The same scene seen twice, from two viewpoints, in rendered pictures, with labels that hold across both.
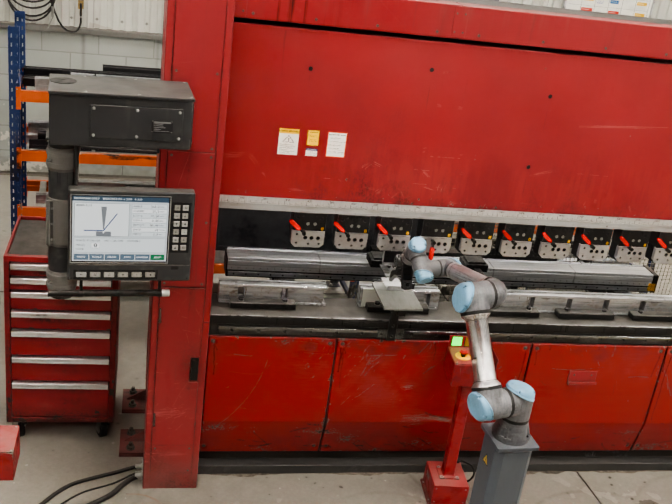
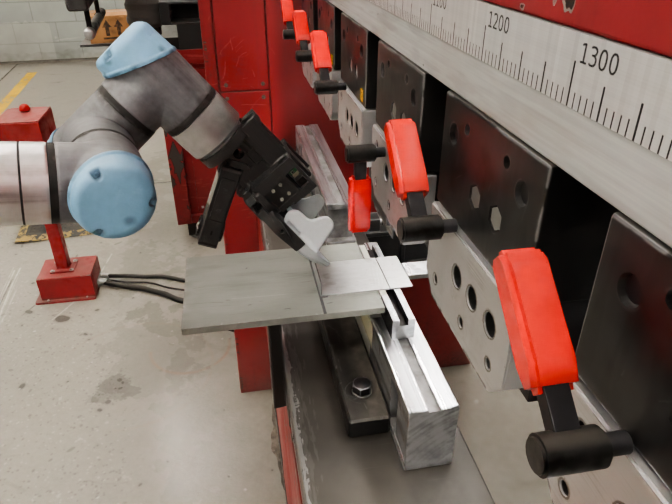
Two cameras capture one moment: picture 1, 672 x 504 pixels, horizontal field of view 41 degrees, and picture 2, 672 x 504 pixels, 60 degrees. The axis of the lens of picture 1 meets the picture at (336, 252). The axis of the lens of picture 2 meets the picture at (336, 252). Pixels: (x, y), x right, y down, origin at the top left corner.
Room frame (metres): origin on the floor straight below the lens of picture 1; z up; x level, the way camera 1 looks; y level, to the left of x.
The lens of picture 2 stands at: (3.87, -0.99, 1.45)
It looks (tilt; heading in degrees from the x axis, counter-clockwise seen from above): 30 degrees down; 93
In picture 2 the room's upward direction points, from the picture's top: straight up
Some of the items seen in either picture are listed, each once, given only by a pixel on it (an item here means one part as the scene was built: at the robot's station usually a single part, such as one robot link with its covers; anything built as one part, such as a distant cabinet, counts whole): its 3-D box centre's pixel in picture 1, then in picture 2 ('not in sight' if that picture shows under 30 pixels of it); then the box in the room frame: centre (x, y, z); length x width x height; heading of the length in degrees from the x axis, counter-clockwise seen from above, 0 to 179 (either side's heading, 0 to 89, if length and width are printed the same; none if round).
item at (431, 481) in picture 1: (446, 486); not in sight; (3.66, -0.69, 0.06); 0.25 x 0.20 x 0.12; 9
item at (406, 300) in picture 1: (396, 296); (279, 283); (3.76, -0.30, 1.00); 0.26 x 0.18 x 0.01; 13
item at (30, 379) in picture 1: (65, 330); not in sight; (3.90, 1.27, 0.50); 0.50 x 0.50 x 1.00; 13
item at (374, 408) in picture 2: (397, 308); (346, 351); (3.86, -0.32, 0.89); 0.30 x 0.05 x 0.03; 103
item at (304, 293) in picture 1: (272, 292); (321, 176); (3.78, 0.27, 0.92); 0.50 x 0.06 x 0.10; 103
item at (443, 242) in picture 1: (434, 233); (432, 140); (3.94, -0.44, 1.26); 0.15 x 0.09 x 0.17; 103
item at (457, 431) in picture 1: (457, 426); not in sight; (3.69, -0.69, 0.39); 0.05 x 0.05 x 0.54; 9
